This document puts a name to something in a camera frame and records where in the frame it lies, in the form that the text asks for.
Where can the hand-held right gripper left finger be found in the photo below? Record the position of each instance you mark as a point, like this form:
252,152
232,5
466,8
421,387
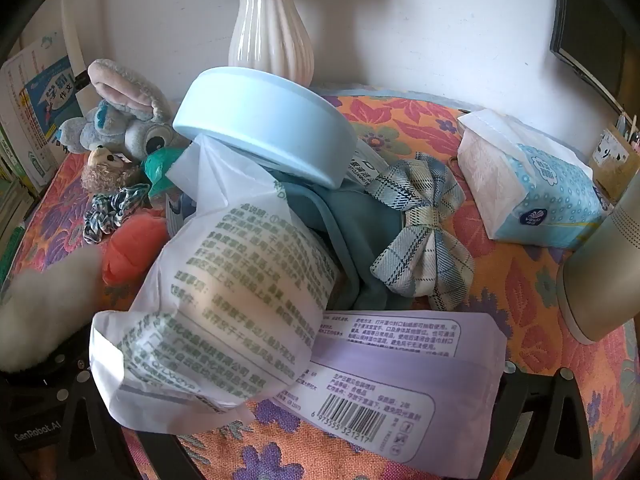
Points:
100,440

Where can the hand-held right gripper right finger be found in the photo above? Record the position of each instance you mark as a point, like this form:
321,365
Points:
542,395

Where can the pale fluffy plush toy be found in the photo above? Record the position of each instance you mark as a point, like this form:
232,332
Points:
45,305

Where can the purple wipes packet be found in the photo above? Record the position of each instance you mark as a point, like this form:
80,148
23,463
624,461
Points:
400,375

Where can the plaid fabric bow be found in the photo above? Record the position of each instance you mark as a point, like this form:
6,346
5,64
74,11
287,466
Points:
425,240

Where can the white printed soft packet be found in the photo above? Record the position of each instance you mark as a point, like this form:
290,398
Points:
235,270

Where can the teal cloth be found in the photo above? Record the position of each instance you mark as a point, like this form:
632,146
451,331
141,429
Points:
360,240

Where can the teal soft item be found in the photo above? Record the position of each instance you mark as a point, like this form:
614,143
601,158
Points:
157,167

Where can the floral table cloth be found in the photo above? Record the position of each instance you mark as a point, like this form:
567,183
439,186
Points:
525,310

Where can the orange fabric item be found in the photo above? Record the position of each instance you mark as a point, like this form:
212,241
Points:
135,255

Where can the blue dotted tissue pack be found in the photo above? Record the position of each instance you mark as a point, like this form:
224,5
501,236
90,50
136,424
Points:
540,195

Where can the plaid scrunchie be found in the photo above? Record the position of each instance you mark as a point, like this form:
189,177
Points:
107,210

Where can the cardboard pen holder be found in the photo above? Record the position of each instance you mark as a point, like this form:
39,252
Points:
612,157

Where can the small brown bear plush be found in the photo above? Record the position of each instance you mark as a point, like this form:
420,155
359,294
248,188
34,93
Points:
102,170

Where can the row of books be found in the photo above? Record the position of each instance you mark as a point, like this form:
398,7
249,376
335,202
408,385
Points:
35,125

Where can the grey rabbit plush toy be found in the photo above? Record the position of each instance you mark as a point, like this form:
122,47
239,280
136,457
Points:
115,120

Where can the light blue round box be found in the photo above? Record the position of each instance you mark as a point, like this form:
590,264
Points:
260,110

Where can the white ribbed vase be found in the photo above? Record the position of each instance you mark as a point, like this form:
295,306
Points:
270,35

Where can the dark frame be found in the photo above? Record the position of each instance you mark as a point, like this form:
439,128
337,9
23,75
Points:
585,25

